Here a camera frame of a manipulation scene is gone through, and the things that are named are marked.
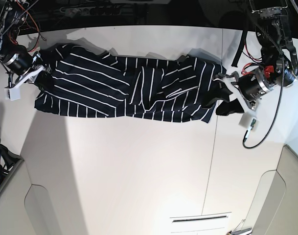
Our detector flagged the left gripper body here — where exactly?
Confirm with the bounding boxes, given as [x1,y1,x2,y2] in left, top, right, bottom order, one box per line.
[213,66,276,112]

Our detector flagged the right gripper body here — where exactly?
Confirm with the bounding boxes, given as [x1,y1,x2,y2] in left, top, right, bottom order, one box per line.
[1,51,52,85]

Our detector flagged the navy white striped T-shirt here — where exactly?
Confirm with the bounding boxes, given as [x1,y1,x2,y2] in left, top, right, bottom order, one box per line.
[35,44,226,123]

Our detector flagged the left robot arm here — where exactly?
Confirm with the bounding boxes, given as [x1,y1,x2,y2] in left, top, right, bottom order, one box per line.
[202,0,298,116]

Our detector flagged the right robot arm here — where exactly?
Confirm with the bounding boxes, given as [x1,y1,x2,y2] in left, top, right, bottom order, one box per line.
[0,0,53,98]

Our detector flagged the black round stool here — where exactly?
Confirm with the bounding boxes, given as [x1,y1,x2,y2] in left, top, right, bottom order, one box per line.
[218,11,250,30]

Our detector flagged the grey bin with blue tools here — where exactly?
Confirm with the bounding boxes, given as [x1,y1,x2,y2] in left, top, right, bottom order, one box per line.
[0,139,24,192]

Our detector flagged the black ruler strip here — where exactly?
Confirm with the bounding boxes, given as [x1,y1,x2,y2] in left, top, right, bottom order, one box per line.
[172,215,228,223]

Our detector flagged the beige chair right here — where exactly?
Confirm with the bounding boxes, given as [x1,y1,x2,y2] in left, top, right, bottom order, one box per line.
[243,145,298,235]

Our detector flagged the beige chair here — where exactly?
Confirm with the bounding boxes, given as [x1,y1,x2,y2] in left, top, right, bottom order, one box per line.
[0,161,67,235]
[243,145,298,235]

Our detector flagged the scissors at table edge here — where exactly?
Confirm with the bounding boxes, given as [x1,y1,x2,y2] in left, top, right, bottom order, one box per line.
[227,228,252,235]

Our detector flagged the beige chair left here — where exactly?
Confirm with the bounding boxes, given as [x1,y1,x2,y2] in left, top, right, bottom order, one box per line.
[0,161,67,235]

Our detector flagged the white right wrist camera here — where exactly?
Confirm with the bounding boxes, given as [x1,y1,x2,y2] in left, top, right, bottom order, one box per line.
[4,87,21,101]

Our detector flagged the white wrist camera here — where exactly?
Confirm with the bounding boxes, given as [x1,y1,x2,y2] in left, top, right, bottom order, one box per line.
[4,87,21,101]
[239,112,259,131]

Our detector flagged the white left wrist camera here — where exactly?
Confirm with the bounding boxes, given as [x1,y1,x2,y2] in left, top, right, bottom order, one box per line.
[239,112,259,131]

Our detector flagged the black sleeved cable loop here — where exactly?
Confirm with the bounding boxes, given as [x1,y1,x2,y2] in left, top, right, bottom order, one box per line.
[230,14,250,68]

